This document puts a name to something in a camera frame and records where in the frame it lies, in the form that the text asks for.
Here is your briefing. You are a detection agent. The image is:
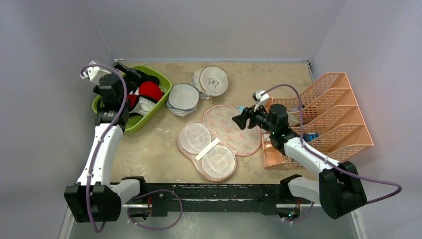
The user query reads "purple cable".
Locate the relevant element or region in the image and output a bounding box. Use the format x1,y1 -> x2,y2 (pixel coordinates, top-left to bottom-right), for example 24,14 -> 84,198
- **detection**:
262,84 -> 403,205
80,64 -> 128,234

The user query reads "red bra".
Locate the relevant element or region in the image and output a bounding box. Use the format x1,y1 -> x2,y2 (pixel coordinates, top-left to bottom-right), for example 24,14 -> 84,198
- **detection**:
127,82 -> 163,107

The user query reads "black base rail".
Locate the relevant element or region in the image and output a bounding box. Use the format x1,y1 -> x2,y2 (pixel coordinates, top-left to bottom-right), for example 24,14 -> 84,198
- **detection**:
124,183 -> 310,217

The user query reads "blue toothbrush blister pack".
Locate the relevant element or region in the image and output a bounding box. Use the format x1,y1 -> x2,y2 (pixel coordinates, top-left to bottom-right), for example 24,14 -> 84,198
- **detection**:
235,106 -> 245,112

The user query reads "floral mesh laundry bag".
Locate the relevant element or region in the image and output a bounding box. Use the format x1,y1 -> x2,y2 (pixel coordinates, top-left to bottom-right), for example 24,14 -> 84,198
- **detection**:
177,105 -> 261,182

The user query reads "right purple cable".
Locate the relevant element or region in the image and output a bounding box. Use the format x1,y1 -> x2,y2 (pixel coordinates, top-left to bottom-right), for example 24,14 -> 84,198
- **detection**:
262,84 -> 403,205

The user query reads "grey box in organizer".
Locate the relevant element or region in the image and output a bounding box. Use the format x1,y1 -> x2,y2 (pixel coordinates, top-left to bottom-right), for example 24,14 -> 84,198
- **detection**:
287,112 -> 300,127

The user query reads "black garment in bin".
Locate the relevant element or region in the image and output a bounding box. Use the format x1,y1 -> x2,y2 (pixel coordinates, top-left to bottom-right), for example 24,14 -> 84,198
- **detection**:
133,69 -> 160,87

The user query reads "white round mesh laundry bag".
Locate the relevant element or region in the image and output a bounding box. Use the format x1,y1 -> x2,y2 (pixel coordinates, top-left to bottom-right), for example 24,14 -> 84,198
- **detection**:
167,84 -> 199,117

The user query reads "blue can in organizer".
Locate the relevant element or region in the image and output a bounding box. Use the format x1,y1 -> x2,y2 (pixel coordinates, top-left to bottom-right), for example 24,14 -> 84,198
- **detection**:
303,132 -> 320,143

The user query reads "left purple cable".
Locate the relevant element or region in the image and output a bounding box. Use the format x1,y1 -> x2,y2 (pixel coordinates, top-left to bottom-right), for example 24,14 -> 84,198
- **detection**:
80,64 -> 128,234

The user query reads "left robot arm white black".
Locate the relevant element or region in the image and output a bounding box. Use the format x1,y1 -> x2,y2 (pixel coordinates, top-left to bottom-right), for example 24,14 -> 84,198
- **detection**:
64,61 -> 148,225

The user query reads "white cloth in bin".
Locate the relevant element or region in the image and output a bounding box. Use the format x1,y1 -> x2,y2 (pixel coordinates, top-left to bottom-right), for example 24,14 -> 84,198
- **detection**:
129,96 -> 156,116

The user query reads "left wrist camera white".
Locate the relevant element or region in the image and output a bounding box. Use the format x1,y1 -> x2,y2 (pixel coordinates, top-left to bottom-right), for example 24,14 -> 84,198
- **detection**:
80,66 -> 111,86

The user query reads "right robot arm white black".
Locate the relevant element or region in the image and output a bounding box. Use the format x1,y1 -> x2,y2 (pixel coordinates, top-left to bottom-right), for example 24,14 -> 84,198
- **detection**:
232,104 -> 368,219

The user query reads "beige glasses print laundry bag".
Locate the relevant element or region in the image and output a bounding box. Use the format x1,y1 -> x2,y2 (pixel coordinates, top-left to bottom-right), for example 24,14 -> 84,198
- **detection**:
191,66 -> 228,100

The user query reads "green plastic bin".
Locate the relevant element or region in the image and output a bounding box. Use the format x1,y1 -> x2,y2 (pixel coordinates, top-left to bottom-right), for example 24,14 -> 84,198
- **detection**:
89,63 -> 172,136

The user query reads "orange plastic file organizer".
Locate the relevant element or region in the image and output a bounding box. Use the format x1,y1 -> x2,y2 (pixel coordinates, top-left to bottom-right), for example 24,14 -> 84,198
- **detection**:
265,72 -> 374,162

